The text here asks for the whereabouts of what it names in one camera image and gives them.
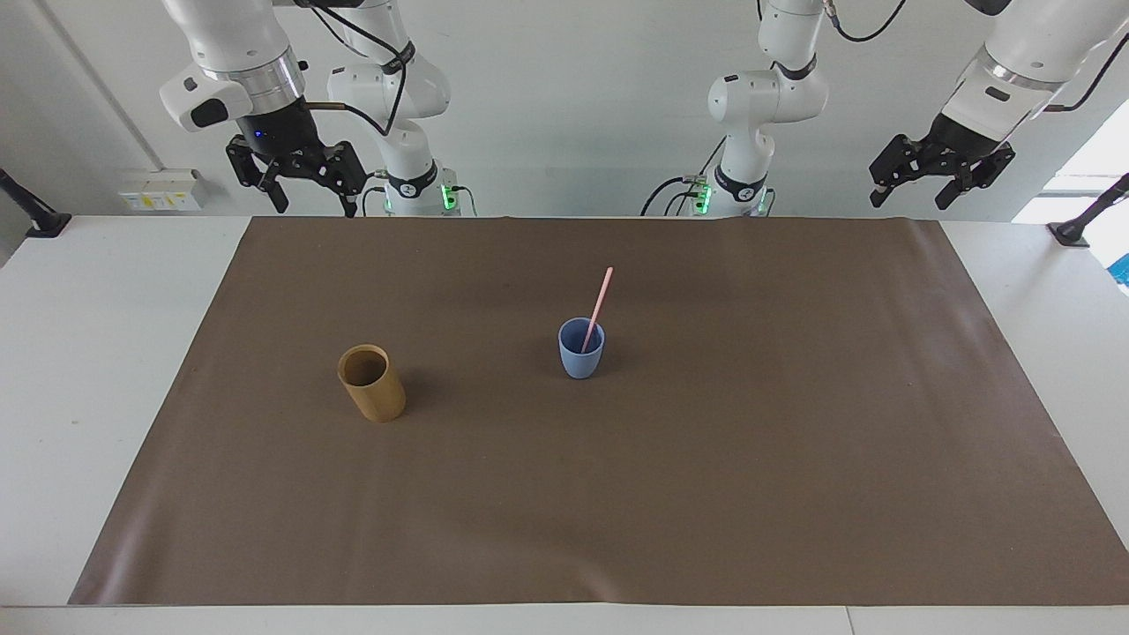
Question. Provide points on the black stand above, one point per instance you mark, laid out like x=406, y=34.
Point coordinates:
x=1089, y=216
x=31, y=212

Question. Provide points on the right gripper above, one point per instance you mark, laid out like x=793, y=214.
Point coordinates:
x=278, y=130

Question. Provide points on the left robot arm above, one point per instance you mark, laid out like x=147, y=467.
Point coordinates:
x=758, y=97

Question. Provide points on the blue cup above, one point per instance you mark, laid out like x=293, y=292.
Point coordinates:
x=580, y=351

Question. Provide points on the pink chopstick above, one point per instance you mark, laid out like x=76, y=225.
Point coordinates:
x=600, y=300

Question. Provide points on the blue object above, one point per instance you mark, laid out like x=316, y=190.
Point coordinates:
x=1122, y=272

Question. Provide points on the white wall socket box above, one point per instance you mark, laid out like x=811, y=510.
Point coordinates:
x=163, y=190

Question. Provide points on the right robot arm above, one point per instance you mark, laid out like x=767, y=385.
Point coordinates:
x=392, y=88

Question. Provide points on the brown bamboo cup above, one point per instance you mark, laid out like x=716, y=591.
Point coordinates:
x=375, y=388

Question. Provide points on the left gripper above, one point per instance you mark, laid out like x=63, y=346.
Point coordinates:
x=957, y=139

